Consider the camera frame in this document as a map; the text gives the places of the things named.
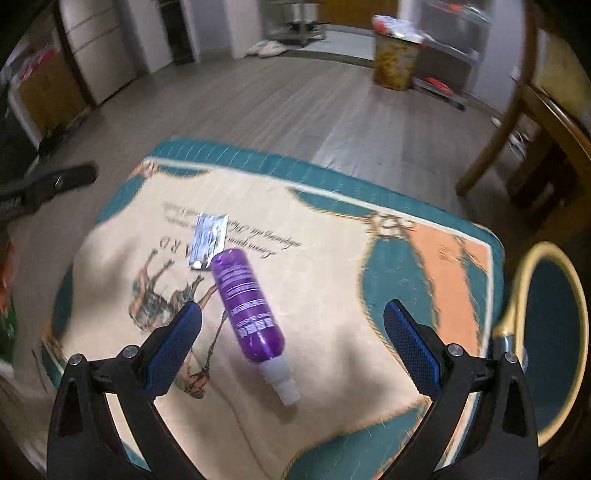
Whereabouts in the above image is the grey shelf cart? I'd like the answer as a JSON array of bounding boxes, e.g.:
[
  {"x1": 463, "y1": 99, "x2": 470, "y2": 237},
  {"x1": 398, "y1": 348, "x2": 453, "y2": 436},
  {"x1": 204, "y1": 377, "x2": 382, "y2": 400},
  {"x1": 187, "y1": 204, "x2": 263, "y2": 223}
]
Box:
[{"x1": 413, "y1": 0, "x2": 491, "y2": 110}]

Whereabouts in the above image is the teal gold-rimmed waste bin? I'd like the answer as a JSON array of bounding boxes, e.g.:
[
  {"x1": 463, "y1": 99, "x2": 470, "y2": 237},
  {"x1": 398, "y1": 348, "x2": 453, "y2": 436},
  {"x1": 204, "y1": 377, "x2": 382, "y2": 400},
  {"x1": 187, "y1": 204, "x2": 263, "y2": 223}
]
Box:
[{"x1": 491, "y1": 241, "x2": 591, "y2": 451}]

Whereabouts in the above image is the white plastic bag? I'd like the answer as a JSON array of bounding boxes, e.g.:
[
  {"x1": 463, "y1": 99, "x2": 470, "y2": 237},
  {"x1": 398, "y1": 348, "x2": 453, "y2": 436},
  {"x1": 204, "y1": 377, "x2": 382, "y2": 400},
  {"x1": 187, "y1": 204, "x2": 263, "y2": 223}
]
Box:
[{"x1": 371, "y1": 15, "x2": 424, "y2": 48}]

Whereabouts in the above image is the yellowish cardboard box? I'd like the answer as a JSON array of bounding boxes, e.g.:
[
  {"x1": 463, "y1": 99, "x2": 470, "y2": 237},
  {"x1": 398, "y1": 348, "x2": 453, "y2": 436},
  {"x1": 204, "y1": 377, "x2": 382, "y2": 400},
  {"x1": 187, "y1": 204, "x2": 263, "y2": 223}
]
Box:
[{"x1": 531, "y1": 25, "x2": 591, "y2": 108}]

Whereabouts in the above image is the dark wooden table base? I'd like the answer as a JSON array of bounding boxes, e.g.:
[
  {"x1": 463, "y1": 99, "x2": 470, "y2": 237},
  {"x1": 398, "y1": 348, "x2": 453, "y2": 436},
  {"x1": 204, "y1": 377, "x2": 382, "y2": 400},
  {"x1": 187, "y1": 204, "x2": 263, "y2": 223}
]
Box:
[{"x1": 505, "y1": 137, "x2": 574, "y2": 209}]

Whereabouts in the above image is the brown cardboard box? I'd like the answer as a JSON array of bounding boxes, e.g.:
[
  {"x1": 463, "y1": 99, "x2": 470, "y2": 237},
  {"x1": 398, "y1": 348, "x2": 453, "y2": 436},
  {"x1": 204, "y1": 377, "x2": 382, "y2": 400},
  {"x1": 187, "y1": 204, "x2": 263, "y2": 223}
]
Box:
[{"x1": 8, "y1": 45, "x2": 89, "y2": 136}]

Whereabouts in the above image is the teal beige printed mat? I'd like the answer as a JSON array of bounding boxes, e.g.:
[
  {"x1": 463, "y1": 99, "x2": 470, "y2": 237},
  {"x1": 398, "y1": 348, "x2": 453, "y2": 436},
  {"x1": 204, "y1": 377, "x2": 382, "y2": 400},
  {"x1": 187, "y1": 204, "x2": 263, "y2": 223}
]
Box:
[{"x1": 41, "y1": 138, "x2": 505, "y2": 480}]

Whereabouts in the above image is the silver blue foil packet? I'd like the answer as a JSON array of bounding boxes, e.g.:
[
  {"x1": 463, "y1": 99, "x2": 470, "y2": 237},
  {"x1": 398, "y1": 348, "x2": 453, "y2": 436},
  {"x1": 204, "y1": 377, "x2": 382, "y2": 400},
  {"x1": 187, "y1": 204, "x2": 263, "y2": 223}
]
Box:
[{"x1": 189, "y1": 212, "x2": 230, "y2": 271}]

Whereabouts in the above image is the wooden chair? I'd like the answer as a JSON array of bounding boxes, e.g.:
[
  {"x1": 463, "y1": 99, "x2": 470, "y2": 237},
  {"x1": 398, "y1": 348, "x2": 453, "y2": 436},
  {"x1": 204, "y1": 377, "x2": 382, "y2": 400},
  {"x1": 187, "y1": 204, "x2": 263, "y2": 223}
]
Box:
[{"x1": 455, "y1": 0, "x2": 591, "y2": 200}]

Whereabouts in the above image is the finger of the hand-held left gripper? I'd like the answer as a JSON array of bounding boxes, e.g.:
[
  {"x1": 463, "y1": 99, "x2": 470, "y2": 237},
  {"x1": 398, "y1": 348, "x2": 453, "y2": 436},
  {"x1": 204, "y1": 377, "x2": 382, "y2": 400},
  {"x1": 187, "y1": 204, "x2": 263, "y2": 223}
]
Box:
[{"x1": 0, "y1": 163, "x2": 99, "y2": 220}]

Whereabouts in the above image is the wooden kitchen cabinet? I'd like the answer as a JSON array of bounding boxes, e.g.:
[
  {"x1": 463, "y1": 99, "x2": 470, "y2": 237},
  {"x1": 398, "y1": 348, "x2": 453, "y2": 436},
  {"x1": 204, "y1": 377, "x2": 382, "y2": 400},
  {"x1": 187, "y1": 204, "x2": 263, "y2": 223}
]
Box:
[{"x1": 318, "y1": 0, "x2": 400, "y2": 29}]

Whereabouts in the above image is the orange item on cart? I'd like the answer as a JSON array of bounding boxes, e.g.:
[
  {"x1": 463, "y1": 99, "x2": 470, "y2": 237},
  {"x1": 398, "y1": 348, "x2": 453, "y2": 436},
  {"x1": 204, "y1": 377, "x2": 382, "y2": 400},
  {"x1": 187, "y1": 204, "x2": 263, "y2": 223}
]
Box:
[{"x1": 424, "y1": 76, "x2": 457, "y2": 94}]

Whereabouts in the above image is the purple spray bottle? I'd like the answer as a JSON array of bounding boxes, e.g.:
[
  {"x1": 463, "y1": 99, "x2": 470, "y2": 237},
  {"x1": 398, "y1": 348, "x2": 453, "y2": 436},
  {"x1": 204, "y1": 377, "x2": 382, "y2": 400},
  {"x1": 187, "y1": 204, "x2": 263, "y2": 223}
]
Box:
[{"x1": 210, "y1": 248, "x2": 301, "y2": 407}]

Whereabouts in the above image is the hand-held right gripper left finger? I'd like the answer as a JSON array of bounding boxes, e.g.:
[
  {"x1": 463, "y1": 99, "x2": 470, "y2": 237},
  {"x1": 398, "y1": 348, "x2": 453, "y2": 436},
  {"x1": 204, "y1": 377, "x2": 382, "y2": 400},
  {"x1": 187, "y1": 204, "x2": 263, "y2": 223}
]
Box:
[{"x1": 46, "y1": 301, "x2": 206, "y2": 480}]

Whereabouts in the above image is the white tall cabinet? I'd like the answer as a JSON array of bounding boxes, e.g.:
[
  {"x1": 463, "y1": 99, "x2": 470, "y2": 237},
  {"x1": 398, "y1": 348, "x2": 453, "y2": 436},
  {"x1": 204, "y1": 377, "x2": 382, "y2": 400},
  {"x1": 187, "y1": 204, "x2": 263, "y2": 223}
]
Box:
[{"x1": 59, "y1": 0, "x2": 140, "y2": 108}]

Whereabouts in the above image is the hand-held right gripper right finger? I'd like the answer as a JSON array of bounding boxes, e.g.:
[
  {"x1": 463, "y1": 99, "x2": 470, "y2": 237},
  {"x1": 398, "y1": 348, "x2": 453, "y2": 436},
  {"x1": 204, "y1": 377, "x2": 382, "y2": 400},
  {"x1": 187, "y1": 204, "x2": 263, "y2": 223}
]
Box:
[{"x1": 383, "y1": 299, "x2": 541, "y2": 480}]

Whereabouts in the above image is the floral waste bin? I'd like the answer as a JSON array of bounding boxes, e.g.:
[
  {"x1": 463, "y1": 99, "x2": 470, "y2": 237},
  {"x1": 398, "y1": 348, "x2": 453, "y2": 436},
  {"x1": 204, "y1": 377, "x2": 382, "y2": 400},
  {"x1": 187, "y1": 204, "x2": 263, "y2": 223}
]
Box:
[{"x1": 373, "y1": 33, "x2": 421, "y2": 91}]

